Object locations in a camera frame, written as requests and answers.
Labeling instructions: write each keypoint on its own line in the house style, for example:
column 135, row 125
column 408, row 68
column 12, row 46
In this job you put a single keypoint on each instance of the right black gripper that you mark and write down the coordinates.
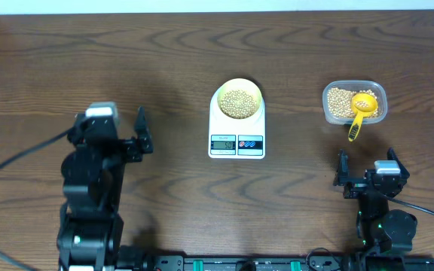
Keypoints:
column 342, row 177

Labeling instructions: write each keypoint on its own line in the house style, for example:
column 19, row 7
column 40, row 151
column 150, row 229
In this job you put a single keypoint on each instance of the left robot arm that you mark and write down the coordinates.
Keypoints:
column 90, row 226

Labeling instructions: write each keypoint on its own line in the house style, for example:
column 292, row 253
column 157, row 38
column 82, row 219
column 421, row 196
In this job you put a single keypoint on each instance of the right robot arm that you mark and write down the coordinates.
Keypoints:
column 386, row 233

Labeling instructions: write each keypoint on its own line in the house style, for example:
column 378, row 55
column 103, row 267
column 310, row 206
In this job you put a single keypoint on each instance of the clear plastic container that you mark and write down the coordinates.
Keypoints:
column 356, row 85

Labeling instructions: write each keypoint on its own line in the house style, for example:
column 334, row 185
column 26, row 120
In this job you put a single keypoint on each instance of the white digital kitchen scale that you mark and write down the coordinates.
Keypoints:
column 236, row 138

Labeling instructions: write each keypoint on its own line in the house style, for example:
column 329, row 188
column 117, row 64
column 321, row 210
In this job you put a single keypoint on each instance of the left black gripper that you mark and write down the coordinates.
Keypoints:
column 131, row 150

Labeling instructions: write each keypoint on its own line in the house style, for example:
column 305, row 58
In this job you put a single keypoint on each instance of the pale yellow plastic bowl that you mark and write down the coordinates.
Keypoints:
column 240, row 84

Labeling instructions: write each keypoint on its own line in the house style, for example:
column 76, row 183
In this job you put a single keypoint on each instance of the soybeans in yellow bowl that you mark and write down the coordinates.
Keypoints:
column 238, row 104

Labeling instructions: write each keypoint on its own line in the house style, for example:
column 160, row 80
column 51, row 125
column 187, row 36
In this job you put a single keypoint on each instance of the soybeans in yellow scoop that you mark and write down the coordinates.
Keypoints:
column 361, row 104

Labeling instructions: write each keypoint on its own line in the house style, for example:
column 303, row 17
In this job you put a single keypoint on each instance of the yellow measuring scoop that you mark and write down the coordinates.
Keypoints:
column 361, row 113

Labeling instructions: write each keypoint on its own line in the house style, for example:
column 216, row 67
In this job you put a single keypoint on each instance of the pile of soybeans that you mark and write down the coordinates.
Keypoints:
column 340, row 100

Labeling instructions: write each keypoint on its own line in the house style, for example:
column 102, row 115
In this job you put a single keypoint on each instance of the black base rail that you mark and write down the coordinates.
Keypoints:
column 134, row 259

